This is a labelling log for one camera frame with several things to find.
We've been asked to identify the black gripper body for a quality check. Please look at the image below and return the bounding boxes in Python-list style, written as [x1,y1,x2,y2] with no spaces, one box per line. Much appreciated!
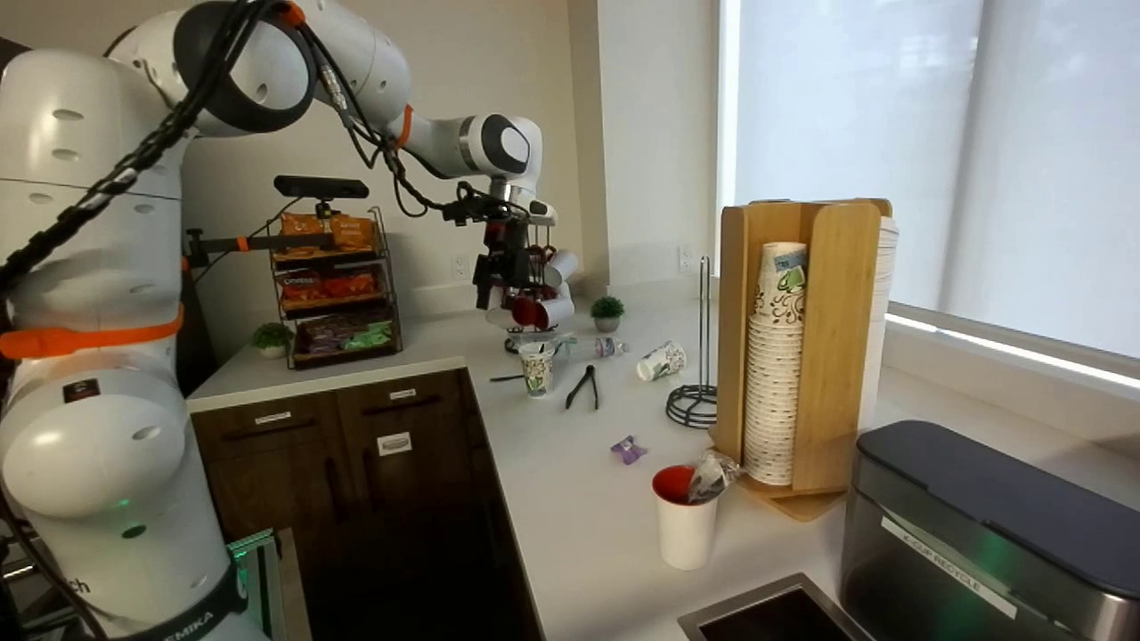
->
[476,210,558,285]

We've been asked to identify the patterned paper coffee cup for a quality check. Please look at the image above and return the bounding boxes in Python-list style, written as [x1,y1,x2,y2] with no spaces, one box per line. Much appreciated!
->
[630,337,690,385]

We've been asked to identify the white cup red interior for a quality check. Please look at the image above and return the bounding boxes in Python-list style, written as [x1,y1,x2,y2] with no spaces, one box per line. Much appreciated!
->
[506,277,581,335]
[647,463,726,573]

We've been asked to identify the patterned paper cup with utensil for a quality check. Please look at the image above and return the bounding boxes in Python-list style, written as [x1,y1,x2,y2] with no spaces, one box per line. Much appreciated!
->
[516,337,558,399]

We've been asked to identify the wooden cup dispenser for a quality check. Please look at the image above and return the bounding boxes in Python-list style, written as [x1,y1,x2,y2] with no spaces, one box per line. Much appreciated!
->
[714,197,898,502]

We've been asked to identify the small green potted plant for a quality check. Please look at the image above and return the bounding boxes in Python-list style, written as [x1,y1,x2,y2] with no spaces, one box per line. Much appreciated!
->
[251,316,292,360]
[588,291,627,335]

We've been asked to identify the snack rack with shelves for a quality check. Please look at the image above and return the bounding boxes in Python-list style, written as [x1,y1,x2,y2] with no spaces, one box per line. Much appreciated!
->
[269,210,402,370]

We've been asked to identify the dark wood cabinet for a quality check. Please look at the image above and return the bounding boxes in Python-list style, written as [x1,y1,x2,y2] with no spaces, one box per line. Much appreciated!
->
[188,367,545,641]

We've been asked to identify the stack of patterned paper cups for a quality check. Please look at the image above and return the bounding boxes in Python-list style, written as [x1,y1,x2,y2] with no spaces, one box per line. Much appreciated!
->
[741,239,812,490]

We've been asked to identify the white stirrer packets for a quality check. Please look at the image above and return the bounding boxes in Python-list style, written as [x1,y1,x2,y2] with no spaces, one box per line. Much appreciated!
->
[684,451,745,508]

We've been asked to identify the black tablet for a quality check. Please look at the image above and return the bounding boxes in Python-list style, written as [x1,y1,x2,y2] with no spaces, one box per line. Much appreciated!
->
[673,569,878,641]

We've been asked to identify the black steel appliance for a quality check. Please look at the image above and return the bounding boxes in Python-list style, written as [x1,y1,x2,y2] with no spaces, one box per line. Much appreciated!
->
[837,418,1140,641]

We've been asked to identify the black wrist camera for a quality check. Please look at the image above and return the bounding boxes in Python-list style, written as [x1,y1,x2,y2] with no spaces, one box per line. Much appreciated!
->
[442,190,529,232]

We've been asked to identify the black stereo camera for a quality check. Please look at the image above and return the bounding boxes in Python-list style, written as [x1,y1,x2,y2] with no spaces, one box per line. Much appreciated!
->
[272,176,375,204]

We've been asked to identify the black wire cup stand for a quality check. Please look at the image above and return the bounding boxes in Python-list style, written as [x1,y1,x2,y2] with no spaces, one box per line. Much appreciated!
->
[663,253,722,436]

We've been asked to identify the black camera stand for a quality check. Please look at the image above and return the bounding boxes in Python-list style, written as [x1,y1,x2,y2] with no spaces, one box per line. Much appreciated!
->
[174,224,292,397]

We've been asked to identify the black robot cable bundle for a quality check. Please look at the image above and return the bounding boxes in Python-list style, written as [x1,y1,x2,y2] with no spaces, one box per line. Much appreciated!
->
[0,0,504,300]

